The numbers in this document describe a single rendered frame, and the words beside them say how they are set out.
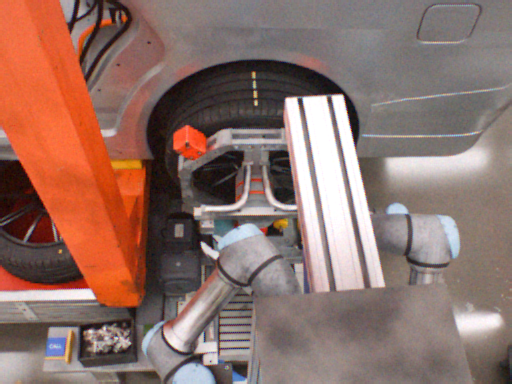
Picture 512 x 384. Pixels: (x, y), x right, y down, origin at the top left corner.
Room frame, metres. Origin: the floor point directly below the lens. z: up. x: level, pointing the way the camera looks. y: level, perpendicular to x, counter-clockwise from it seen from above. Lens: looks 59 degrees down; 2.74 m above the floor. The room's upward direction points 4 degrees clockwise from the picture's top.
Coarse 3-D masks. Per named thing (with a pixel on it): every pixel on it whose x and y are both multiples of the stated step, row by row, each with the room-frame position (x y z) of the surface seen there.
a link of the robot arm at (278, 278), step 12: (276, 264) 0.62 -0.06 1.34; (288, 264) 0.63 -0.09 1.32; (264, 276) 0.59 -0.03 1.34; (276, 276) 0.59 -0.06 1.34; (288, 276) 0.60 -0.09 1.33; (252, 288) 0.57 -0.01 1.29; (264, 288) 0.56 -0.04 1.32; (276, 288) 0.56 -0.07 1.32; (288, 288) 0.57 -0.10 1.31; (300, 288) 0.59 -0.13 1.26
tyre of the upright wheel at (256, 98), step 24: (216, 72) 1.41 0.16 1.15; (240, 72) 1.40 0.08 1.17; (264, 72) 1.40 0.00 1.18; (288, 72) 1.43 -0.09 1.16; (192, 96) 1.35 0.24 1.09; (216, 96) 1.31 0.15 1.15; (240, 96) 1.29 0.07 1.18; (264, 96) 1.30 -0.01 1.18; (288, 96) 1.32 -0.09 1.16; (168, 120) 1.35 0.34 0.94; (192, 120) 1.24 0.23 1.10; (216, 120) 1.22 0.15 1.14; (240, 120) 1.22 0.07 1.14; (264, 120) 1.23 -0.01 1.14; (168, 144) 1.22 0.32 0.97; (168, 168) 1.20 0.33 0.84
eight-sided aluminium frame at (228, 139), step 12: (228, 132) 1.18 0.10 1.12; (240, 132) 1.19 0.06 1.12; (252, 132) 1.19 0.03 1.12; (264, 132) 1.19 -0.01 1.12; (276, 132) 1.19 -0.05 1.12; (216, 144) 1.15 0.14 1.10; (228, 144) 1.14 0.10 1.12; (240, 144) 1.14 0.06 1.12; (252, 144) 1.14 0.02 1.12; (264, 144) 1.15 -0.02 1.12; (276, 144) 1.15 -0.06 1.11; (180, 156) 1.18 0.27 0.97; (204, 156) 1.13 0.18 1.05; (216, 156) 1.13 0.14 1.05; (180, 168) 1.12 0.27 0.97; (192, 168) 1.13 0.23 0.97; (180, 180) 1.12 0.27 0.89; (192, 180) 1.17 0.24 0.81; (192, 192) 1.13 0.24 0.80; (204, 192) 1.18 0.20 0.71; (192, 204) 1.12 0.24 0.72; (204, 204) 1.13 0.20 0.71; (216, 204) 1.17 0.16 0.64; (228, 204) 1.19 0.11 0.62
